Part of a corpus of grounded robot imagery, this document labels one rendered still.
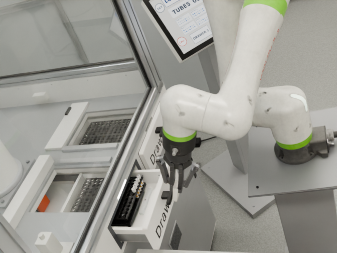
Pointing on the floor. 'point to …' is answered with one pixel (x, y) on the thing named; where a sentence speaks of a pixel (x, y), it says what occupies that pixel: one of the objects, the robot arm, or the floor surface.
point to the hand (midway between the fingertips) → (176, 191)
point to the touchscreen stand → (230, 153)
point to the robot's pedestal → (309, 221)
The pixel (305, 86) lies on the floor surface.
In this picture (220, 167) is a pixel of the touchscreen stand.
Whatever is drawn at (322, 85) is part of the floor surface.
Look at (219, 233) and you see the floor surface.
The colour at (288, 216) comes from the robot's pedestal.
